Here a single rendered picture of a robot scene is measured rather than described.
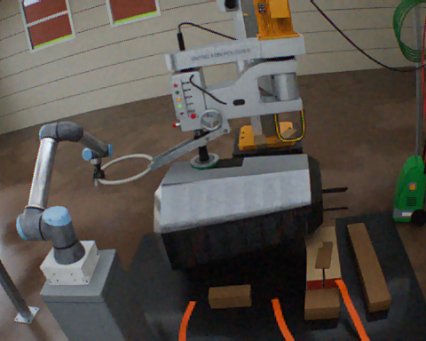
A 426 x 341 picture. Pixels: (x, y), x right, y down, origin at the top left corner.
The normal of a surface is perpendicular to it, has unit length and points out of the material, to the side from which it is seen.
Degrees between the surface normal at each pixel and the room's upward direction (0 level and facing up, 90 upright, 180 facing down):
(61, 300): 90
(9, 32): 90
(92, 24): 90
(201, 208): 45
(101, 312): 90
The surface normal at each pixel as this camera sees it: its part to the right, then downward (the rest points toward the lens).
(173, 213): -0.21, -0.30
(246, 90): -0.07, 0.45
